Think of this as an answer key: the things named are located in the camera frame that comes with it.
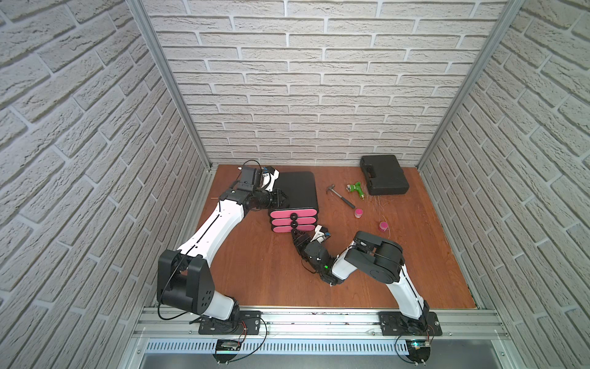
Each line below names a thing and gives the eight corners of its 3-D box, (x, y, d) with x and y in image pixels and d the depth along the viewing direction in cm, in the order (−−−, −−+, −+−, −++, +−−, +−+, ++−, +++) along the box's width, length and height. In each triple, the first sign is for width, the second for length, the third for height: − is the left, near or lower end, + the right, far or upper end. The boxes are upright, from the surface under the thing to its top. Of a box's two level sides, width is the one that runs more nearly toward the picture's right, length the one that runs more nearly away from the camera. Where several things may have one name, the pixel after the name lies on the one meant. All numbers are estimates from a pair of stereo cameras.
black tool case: (367, 196, 110) (370, 189, 105) (359, 162, 125) (362, 154, 120) (407, 196, 110) (411, 189, 105) (394, 162, 125) (398, 154, 120)
